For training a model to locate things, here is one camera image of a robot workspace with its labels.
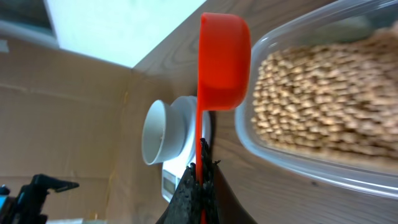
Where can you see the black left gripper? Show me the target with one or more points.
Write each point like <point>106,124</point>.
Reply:
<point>26,208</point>

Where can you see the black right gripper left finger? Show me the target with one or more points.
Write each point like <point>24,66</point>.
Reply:
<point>185,206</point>

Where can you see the pile of soybeans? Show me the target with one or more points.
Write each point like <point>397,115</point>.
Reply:
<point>337,101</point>

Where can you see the red measuring scoop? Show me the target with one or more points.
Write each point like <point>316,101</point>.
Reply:
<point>224,58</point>

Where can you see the white digital kitchen scale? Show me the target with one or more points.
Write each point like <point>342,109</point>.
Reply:
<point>173,169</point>

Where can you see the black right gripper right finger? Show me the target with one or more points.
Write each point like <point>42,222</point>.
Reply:
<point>219,201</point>

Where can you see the brown cardboard box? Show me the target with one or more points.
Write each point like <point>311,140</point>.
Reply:
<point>81,120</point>

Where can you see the clear plastic container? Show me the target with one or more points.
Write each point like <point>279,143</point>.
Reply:
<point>340,21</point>

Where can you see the grey round bowl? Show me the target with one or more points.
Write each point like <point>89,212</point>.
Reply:
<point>163,133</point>

